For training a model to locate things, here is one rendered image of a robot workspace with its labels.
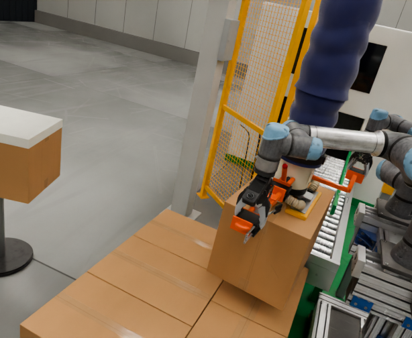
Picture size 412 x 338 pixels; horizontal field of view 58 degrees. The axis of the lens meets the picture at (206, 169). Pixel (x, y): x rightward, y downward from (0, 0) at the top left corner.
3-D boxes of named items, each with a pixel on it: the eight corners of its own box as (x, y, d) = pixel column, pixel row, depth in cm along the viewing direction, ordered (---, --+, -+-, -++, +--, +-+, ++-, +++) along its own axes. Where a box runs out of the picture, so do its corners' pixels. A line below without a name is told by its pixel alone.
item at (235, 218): (239, 218, 136) (242, 206, 134) (258, 227, 134) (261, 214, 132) (229, 227, 129) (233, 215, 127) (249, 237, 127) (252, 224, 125)
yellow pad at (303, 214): (302, 188, 199) (305, 180, 197) (321, 195, 195) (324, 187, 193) (284, 212, 170) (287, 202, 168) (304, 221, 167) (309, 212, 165)
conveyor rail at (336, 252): (349, 172, 434) (355, 156, 426) (353, 173, 432) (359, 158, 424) (321, 285, 235) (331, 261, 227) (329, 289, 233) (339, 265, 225)
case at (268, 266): (250, 222, 234) (268, 165, 218) (311, 250, 220) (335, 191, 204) (206, 271, 184) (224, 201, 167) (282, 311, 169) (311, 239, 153)
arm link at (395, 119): (406, 135, 185) (392, 134, 180) (388, 127, 194) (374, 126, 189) (413, 119, 182) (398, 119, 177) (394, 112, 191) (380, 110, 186)
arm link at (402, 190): (408, 202, 192) (420, 179, 186) (388, 190, 202) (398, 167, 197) (423, 201, 197) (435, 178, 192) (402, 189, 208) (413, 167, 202)
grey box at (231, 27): (225, 58, 301) (234, 19, 289) (231, 60, 299) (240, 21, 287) (216, 60, 283) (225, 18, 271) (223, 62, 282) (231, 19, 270)
